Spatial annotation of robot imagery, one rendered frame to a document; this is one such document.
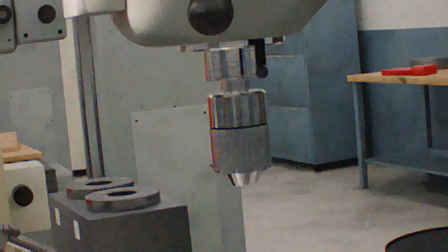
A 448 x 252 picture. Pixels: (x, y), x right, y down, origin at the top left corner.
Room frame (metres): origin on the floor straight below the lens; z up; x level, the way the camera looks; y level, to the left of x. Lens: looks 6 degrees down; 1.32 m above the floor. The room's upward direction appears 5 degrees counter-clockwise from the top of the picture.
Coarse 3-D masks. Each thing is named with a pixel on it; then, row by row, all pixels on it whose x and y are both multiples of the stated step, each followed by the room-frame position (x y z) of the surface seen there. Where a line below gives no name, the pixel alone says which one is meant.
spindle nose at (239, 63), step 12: (240, 48) 0.71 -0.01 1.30; (252, 48) 0.72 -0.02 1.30; (204, 60) 0.73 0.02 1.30; (216, 60) 0.72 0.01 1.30; (228, 60) 0.71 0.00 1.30; (240, 60) 0.71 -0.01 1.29; (252, 60) 0.72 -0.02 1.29; (204, 72) 0.73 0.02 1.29; (216, 72) 0.72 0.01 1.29; (228, 72) 0.71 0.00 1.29; (240, 72) 0.71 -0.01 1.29; (252, 72) 0.72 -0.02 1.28
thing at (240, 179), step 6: (228, 174) 0.73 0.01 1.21; (234, 174) 0.72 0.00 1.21; (240, 174) 0.72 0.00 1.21; (246, 174) 0.72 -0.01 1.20; (252, 174) 0.72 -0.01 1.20; (258, 174) 0.73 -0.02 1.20; (228, 180) 0.73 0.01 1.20; (234, 180) 0.73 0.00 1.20; (240, 180) 0.72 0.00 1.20; (246, 180) 0.72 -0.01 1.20; (252, 180) 0.73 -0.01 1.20; (258, 180) 0.73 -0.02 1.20
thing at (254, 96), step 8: (256, 88) 0.75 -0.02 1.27; (208, 96) 0.73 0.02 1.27; (216, 96) 0.72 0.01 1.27; (224, 96) 0.72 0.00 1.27; (232, 96) 0.71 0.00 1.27; (240, 96) 0.71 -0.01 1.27; (248, 96) 0.72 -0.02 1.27; (256, 96) 0.72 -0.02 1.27; (264, 96) 0.73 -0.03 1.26; (208, 104) 0.73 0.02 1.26; (216, 104) 0.72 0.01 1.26; (224, 104) 0.72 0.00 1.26; (232, 104) 0.71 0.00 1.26; (240, 104) 0.71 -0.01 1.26; (248, 104) 0.72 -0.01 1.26
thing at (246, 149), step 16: (208, 112) 0.73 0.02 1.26; (224, 112) 0.72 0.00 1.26; (240, 112) 0.71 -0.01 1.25; (256, 112) 0.72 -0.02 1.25; (224, 128) 0.72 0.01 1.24; (240, 128) 0.71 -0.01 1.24; (256, 128) 0.72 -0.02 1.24; (224, 144) 0.72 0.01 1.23; (240, 144) 0.71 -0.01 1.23; (256, 144) 0.72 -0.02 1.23; (224, 160) 0.72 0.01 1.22; (240, 160) 0.71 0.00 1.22; (256, 160) 0.72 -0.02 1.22
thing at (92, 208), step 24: (72, 192) 1.13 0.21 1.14; (96, 192) 1.09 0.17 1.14; (120, 192) 1.08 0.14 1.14; (144, 192) 1.06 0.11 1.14; (72, 216) 1.06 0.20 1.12; (96, 216) 1.00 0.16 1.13; (120, 216) 1.00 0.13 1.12; (144, 216) 1.01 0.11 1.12; (168, 216) 1.03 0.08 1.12; (72, 240) 1.08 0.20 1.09; (96, 240) 0.99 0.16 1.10; (120, 240) 1.00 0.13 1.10; (144, 240) 1.01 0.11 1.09; (168, 240) 1.02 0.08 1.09
